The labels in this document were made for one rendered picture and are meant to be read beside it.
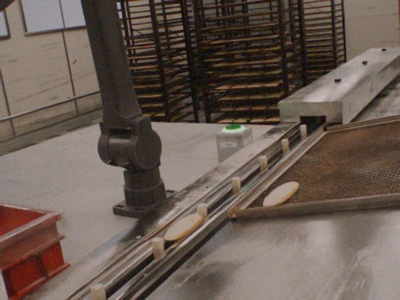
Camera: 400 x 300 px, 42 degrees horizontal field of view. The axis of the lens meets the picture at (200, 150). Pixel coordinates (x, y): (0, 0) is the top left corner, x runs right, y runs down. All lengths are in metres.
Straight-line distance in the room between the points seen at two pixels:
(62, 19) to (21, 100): 1.26
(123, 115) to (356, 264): 0.56
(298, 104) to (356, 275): 0.96
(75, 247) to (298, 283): 0.50
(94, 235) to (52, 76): 5.92
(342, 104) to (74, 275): 0.90
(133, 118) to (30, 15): 5.76
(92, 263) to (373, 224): 0.39
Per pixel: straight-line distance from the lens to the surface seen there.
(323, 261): 0.58
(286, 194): 0.80
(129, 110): 0.99
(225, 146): 1.28
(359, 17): 8.09
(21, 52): 6.55
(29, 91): 6.58
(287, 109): 1.47
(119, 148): 0.99
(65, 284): 0.74
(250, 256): 0.64
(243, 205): 0.82
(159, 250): 0.79
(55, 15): 7.00
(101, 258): 0.79
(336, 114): 1.43
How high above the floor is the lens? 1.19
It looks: 15 degrees down
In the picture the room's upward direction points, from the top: 7 degrees counter-clockwise
